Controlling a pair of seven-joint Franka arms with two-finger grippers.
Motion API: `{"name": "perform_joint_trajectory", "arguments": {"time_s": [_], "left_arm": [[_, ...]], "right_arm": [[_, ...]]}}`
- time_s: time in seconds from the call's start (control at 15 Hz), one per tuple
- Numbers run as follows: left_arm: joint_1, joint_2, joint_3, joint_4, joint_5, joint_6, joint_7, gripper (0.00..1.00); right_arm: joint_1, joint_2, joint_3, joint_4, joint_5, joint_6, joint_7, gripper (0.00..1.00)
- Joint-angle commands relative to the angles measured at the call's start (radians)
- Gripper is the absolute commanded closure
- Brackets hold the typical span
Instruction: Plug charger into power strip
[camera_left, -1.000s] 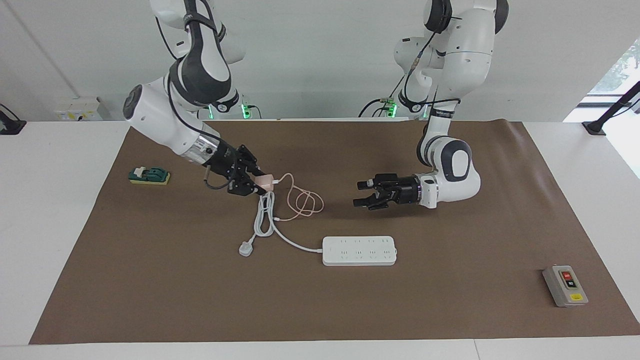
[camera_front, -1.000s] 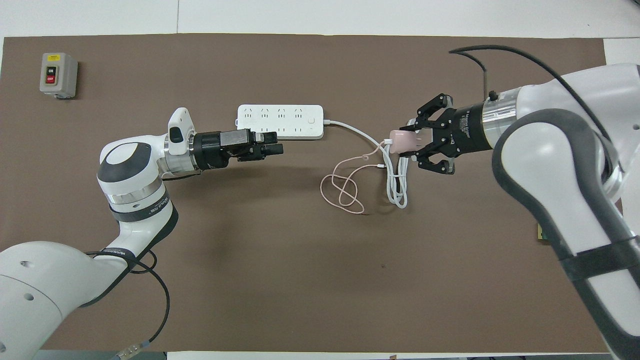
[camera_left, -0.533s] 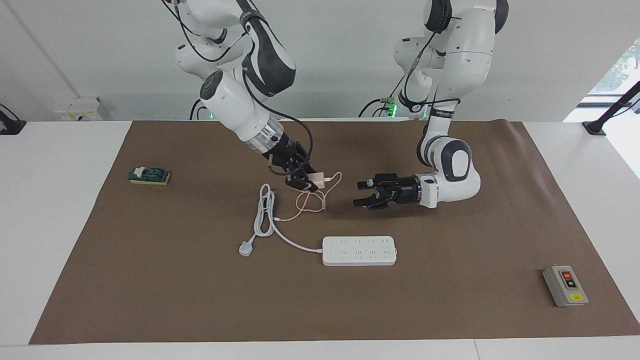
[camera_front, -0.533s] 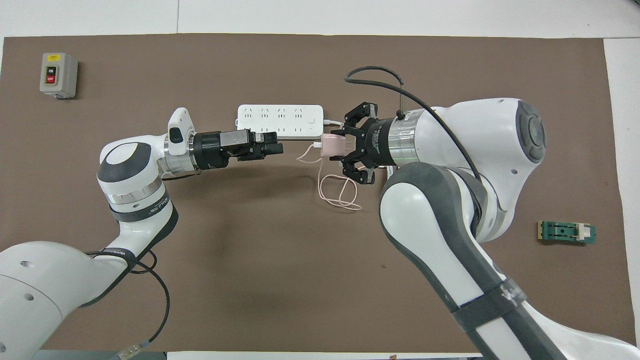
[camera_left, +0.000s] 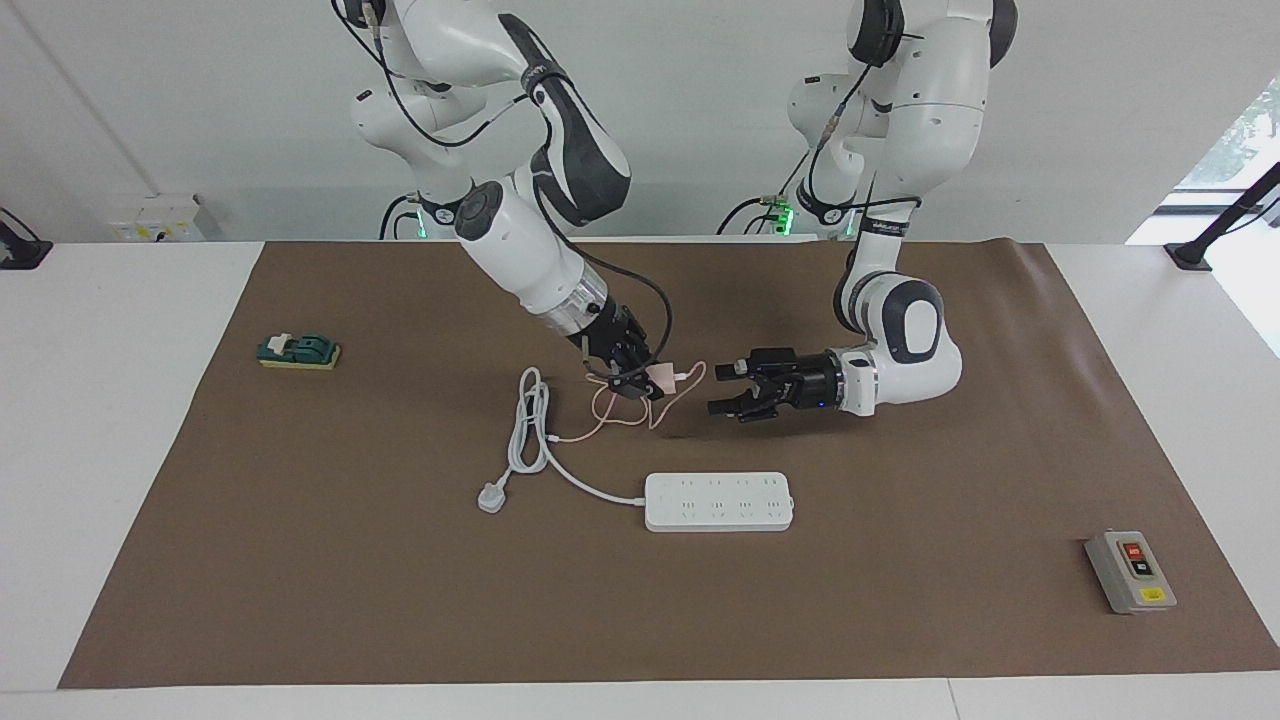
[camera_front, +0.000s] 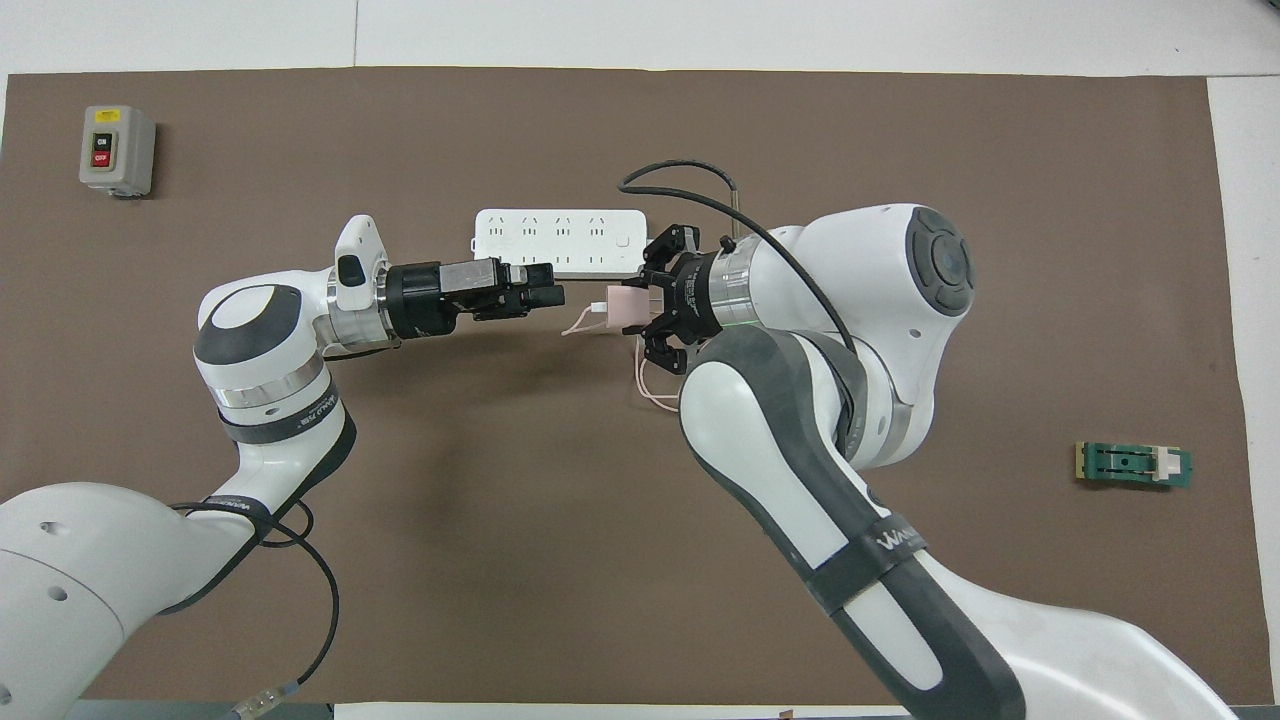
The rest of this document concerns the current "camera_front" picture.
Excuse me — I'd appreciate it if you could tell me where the pink charger cable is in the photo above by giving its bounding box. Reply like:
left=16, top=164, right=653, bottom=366
left=560, top=300, right=691, bottom=413

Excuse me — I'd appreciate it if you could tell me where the white power strip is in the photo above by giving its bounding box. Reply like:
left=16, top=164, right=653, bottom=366
left=473, top=208, right=649, bottom=280

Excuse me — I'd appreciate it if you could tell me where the brown table mat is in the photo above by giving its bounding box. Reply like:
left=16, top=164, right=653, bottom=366
left=0, top=66, right=1273, bottom=707

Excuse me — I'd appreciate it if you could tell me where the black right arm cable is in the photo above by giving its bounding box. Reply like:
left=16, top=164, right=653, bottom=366
left=618, top=160, right=861, bottom=351

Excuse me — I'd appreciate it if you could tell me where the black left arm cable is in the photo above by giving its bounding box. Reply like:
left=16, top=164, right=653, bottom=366
left=170, top=500, right=341, bottom=716

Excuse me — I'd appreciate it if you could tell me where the grey push button box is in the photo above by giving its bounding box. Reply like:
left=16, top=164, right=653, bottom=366
left=79, top=105, right=157, bottom=198

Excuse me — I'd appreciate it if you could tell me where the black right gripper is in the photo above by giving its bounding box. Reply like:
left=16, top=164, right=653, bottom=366
left=640, top=224, right=719, bottom=376

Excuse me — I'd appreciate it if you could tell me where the green circuit board fixture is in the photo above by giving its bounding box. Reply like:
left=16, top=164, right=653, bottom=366
left=1075, top=441, right=1193, bottom=491

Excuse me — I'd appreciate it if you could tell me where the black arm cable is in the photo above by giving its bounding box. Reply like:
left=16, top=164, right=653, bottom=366
left=170, top=500, right=341, bottom=716
left=618, top=160, right=861, bottom=351

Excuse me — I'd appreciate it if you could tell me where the pink charger block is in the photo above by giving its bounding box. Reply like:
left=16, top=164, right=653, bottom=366
left=590, top=288, right=666, bottom=331

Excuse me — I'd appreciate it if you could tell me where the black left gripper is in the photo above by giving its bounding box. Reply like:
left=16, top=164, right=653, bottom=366
left=385, top=257, right=566, bottom=341

